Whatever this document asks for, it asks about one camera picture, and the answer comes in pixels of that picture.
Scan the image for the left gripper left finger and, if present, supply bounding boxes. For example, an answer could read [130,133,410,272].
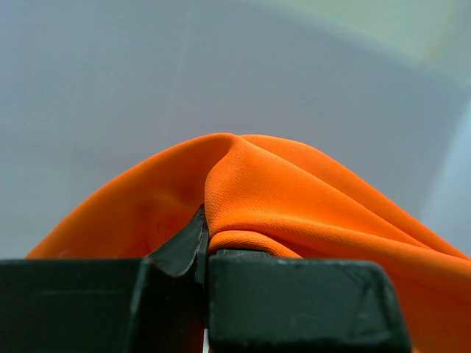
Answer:
[1,208,208,352]

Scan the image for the orange jacket pink lining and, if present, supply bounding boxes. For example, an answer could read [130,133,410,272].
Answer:
[28,133,470,352]

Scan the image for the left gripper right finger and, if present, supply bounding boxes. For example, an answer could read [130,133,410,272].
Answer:
[208,251,411,352]

